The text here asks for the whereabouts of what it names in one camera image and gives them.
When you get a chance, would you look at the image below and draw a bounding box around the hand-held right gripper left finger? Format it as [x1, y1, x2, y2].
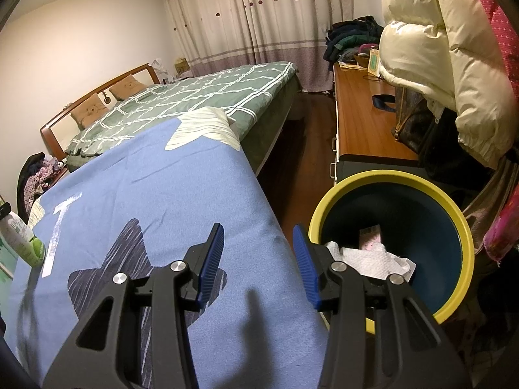
[41, 222, 225, 389]

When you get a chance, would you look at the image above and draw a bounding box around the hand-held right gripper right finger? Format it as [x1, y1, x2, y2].
[293, 224, 473, 389]

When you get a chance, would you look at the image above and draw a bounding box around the green label bottle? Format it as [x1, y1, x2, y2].
[0, 210, 47, 268]

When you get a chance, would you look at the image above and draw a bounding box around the white foam net sleeve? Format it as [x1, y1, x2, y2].
[324, 240, 417, 282]

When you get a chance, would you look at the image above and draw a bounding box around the pink box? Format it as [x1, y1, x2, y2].
[359, 224, 384, 252]

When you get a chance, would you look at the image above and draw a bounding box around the yellow rim bin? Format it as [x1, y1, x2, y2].
[308, 171, 475, 335]

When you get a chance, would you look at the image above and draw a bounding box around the patterned clothes pile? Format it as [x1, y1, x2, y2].
[20, 158, 67, 211]

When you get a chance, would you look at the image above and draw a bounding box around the brown pillow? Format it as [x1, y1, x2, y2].
[109, 75, 147, 101]
[70, 93, 108, 128]

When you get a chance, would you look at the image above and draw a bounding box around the wooden dresser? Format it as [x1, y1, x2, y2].
[330, 63, 420, 179]

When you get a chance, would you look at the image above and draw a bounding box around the green checked quilt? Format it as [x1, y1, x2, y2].
[65, 61, 303, 163]

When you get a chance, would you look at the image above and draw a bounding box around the black garment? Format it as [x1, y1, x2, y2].
[417, 109, 499, 191]

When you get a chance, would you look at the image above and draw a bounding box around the brown patterned bag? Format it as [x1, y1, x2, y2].
[390, 86, 439, 152]

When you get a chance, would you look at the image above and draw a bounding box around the pink plastic bag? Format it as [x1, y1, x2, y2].
[482, 194, 519, 264]

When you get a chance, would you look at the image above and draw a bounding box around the green hanging card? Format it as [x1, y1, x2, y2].
[367, 46, 382, 79]

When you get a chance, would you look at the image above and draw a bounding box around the dark clothes pile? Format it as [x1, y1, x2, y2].
[323, 15, 385, 63]

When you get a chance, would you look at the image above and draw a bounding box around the pink and white curtain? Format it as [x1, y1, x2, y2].
[158, 0, 386, 92]

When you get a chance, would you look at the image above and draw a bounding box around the cream puffer jacket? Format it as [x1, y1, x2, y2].
[379, 0, 517, 169]

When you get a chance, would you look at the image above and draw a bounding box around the red puffer jacket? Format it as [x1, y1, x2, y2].
[466, 0, 519, 114]

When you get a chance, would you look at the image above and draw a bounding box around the wooden bed frame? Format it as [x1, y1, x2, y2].
[40, 63, 159, 163]

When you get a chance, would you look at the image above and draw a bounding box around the dark blue strap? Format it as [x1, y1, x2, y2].
[372, 94, 397, 113]

